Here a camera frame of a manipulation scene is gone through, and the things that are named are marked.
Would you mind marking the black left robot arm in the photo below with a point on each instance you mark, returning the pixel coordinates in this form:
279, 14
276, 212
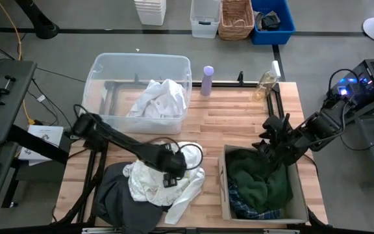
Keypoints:
115, 138

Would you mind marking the grey cloth in bin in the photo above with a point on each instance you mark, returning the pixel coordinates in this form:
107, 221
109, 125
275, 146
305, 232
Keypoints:
258, 21

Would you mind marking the clear bottle with white cap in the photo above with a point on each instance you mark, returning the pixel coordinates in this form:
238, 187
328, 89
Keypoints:
266, 84

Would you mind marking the purple bottle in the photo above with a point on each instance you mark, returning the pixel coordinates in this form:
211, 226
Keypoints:
207, 81

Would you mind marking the white printed paper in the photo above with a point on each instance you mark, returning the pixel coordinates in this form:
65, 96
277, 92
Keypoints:
42, 139

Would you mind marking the small clear plastic bin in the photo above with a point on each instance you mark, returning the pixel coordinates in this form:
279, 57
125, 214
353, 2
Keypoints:
204, 18

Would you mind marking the black stand leg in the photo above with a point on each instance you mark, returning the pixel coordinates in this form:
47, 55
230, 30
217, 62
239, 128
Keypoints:
41, 19

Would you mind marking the dark green garment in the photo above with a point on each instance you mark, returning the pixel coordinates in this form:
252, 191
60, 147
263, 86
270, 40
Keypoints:
258, 182

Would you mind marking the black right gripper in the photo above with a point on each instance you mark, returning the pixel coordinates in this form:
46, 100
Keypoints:
287, 144

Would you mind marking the wicker basket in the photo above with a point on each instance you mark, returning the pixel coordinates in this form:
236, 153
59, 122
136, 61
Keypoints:
236, 19

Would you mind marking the cardboard box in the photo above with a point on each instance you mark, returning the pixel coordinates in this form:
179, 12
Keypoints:
299, 198

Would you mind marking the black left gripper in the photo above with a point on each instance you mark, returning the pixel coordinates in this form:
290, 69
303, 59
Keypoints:
172, 161

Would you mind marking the black cloth in bin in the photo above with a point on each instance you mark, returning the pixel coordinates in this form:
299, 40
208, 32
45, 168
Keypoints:
270, 22

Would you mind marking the blue plastic bin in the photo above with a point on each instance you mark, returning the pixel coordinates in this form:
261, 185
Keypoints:
287, 22

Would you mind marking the small white power adapter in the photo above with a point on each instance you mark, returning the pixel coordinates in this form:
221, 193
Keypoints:
41, 98

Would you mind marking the blue plaid shirt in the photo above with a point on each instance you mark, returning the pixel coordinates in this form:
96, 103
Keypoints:
245, 211

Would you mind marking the large white cloth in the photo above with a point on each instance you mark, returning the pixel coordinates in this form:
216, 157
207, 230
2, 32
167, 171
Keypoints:
148, 188

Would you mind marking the clear plastic storage bin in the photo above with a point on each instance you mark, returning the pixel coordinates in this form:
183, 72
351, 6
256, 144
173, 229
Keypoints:
135, 65

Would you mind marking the stack of white bins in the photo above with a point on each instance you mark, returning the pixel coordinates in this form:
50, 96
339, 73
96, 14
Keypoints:
150, 11

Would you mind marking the small black clamp post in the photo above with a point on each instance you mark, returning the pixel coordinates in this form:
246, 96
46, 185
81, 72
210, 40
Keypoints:
241, 76

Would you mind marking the dark grey garment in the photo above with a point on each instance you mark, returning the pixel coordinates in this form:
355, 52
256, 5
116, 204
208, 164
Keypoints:
119, 201

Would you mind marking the white crumpled shirt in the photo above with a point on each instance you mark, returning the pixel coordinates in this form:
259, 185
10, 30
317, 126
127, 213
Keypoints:
161, 99

